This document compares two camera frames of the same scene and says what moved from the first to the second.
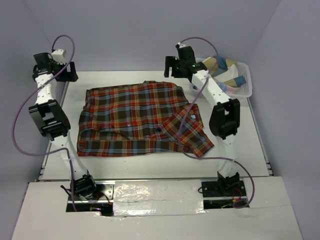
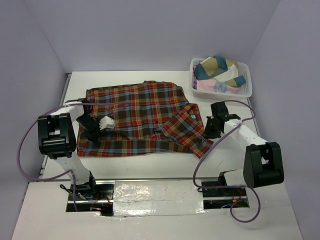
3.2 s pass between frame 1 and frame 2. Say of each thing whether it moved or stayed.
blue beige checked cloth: stayed
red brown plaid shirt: stayed
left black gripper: moved
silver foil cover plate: stayed
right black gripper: moved
